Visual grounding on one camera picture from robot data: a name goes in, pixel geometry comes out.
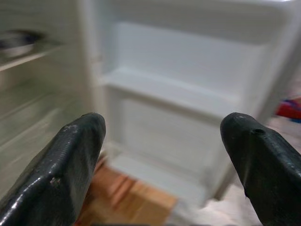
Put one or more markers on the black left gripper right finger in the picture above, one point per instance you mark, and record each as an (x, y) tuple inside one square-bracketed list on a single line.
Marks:
[(270, 169)]

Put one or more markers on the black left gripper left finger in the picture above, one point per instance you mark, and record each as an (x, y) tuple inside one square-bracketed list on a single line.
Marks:
[(58, 169)]

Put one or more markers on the grey fridge door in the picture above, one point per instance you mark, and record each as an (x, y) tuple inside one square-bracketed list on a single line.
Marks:
[(183, 58)]

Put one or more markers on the flat brown cardboard sheet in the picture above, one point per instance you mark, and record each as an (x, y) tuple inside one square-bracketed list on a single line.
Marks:
[(131, 200)]

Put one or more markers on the dark metal bowl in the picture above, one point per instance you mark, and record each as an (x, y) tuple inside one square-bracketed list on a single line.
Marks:
[(16, 43)]

